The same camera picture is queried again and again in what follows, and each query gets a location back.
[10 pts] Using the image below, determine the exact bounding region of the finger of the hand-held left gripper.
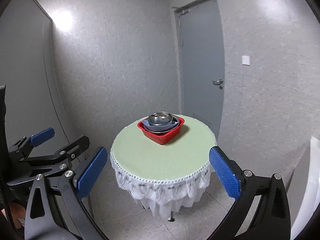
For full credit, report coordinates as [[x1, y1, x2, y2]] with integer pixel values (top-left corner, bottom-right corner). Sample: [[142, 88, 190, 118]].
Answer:
[[8, 127, 55, 157], [20, 135, 90, 167]]

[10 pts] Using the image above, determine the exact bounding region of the blue square plate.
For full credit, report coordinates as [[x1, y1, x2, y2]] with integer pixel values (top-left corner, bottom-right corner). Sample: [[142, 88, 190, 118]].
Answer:
[[142, 119, 180, 133]]

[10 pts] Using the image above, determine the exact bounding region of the medium steel bowl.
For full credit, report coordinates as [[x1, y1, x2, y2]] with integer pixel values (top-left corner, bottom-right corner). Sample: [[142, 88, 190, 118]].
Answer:
[[148, 111, 174, 126]]

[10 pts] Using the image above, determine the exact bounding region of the grey partition panel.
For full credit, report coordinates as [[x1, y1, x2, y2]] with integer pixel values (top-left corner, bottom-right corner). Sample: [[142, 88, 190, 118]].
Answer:
[[0, 0, 68, 150]]

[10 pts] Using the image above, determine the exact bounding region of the grey door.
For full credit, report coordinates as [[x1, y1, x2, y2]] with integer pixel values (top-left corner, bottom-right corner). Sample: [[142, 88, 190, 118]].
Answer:
[[171, 0, 226, 132]]

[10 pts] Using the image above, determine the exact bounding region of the red plastic basin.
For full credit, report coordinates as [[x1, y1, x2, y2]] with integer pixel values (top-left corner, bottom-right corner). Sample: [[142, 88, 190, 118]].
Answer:
[[137, 114, 186, 146]]

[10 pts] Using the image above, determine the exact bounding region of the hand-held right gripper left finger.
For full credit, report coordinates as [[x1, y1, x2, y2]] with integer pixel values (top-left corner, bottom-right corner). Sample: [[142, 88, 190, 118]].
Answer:
[[24, 147, 108, 240]]

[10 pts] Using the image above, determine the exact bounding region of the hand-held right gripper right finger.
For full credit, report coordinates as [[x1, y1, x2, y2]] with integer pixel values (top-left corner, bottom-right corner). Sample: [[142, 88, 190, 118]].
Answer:
[[209, 145, 292, 240]]

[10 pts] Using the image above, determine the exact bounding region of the round table with lace cloth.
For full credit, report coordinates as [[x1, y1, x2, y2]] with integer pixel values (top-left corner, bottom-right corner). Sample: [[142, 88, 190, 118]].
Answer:
[[110, 114, 217, 218]]

